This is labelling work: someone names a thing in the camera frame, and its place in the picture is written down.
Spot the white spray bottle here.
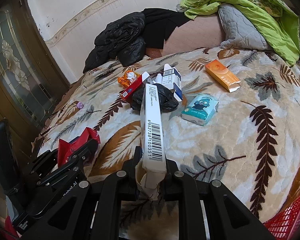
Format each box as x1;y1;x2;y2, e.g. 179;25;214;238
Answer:
147;73;165;85

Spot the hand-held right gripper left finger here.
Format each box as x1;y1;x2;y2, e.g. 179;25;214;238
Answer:
20;146;143;240

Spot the green quilt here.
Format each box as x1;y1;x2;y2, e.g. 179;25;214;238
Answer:
179;0;300;67

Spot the wooden glass door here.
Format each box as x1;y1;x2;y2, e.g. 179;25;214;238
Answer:
0;0;70;155

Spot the leaf print blanket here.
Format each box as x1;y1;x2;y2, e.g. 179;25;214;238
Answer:
37;46;300;240

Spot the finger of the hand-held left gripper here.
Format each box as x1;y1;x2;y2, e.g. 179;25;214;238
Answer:
37;159;88;188
21;138;100;179

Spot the red plastic basket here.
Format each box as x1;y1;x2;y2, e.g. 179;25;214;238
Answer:
262;192;300;240

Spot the black puffer jacket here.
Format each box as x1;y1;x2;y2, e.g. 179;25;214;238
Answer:
83;12;147;74

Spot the pink bed sheet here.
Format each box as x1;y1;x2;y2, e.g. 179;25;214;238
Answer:
145;12;225;58

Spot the grey quilted pillow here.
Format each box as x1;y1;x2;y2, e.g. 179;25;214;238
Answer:
217;4;273;50

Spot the red cigarette box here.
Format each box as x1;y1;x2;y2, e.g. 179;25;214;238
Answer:
120;72;150;101

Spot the black cloth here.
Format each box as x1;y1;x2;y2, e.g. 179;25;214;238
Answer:
141;8;190;49

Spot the blue and white carton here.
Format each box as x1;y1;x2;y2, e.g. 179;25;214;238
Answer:
163;64;184;102

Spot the black panel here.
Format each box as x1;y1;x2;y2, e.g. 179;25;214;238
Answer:
0;119;23;205

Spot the crumpled orange wrapper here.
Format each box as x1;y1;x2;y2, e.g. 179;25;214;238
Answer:
117;70;142;87

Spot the long white barcode box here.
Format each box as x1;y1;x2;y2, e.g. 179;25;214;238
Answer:
135;84;167;203

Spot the teal tissue pack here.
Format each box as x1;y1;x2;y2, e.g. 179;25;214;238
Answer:
181;93;220;126

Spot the orange carton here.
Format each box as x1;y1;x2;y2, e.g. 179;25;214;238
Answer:
205;59;241;93

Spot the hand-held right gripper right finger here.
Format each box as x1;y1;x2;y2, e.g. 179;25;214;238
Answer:
162;155;276;240

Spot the red foil packet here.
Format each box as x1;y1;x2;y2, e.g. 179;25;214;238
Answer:
57;127;101;167

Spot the black plastic bag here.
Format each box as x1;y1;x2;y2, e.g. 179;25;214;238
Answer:
131;82;179;112

